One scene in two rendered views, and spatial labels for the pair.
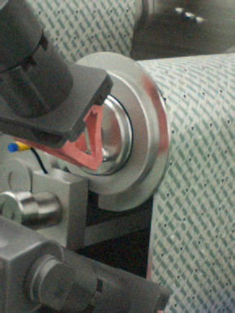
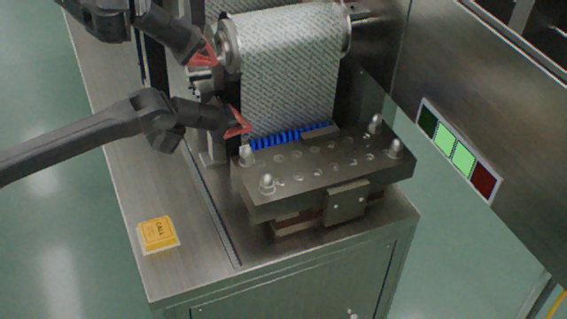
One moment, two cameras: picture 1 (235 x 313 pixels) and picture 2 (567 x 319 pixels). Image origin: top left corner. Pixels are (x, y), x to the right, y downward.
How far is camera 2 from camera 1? 71 cm
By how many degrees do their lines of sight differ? 34
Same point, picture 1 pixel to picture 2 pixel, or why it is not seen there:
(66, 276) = (167, 120)
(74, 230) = (218, 82)
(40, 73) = (168, 40)
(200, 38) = not seen: outside the picture
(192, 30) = not seen: outside the picture
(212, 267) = (283, 105)
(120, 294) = (213, 120)
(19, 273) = (145, 120)
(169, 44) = not seen: outside the picture
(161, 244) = (246, 98)
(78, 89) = (189, 44)
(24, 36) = (156, 28)
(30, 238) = (152, 106)
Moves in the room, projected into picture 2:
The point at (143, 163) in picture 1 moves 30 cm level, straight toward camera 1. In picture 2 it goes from (234, 66) to (142, 150)
